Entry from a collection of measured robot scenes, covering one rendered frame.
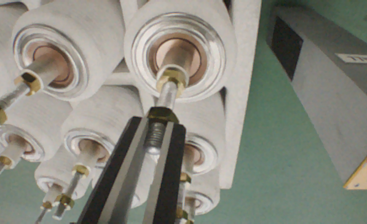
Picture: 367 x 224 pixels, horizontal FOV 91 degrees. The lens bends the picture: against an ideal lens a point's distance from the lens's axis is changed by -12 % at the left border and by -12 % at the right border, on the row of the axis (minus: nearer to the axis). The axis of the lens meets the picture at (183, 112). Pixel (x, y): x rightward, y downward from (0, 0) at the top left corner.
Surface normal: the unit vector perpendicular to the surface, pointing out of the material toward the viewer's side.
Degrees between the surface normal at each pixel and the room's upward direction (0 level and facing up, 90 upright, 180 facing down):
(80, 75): 4
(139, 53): 4
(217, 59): 4
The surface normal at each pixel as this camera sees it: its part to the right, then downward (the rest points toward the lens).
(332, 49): -0.06, -0.77
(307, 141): -0.11, 0.63
